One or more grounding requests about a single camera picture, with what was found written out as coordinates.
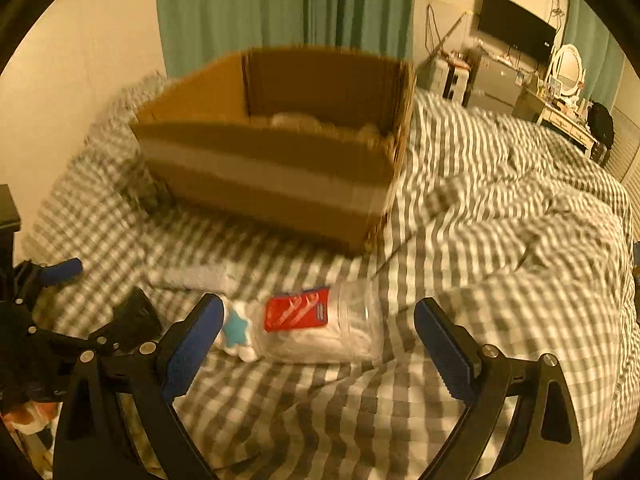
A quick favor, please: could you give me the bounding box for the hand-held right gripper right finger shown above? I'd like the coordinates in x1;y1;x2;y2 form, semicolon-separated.
413;297;585;480

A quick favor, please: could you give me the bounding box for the black flat television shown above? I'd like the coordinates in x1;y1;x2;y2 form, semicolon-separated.
476;0;557;62

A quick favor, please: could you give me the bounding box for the green curtain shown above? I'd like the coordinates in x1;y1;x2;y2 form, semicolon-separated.
564;0;627;107
152;0;420;80

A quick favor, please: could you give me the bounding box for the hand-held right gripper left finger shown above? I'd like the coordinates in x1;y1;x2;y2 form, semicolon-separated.
52;292;226;480

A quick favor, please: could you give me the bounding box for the white plush with blue star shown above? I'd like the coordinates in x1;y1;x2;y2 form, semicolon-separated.
216;301;263;362

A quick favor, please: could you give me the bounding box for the orange white object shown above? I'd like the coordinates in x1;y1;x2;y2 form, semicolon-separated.
2;400;57;436

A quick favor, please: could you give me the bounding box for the white soft item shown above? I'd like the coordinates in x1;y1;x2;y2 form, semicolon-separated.
270;111;323;130

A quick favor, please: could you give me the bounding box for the white folded cloth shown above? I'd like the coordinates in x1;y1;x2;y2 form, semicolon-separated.
146;259;246;297

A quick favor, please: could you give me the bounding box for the grey cabinet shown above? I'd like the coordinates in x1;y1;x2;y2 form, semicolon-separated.
466;46;532;117

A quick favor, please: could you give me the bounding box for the grey white checkered blanket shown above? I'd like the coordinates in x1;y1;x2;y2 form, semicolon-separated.
20;74;637;480

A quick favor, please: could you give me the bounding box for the brown cardboard box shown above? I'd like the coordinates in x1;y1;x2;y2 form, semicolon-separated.
130;46;417;256

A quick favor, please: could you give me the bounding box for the white oval vanity mirror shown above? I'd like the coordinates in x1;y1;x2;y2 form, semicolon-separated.
546;43;587;100

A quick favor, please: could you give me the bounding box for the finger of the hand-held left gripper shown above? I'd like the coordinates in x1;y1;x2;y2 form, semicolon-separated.
14;257;84;292
82;286;165;356

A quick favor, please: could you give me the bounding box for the clear plastic bottle red label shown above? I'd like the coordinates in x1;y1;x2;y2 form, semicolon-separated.
247;280;386;365

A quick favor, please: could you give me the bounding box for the white vanity desk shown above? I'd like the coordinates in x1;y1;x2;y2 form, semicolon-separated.
536;94;599;157

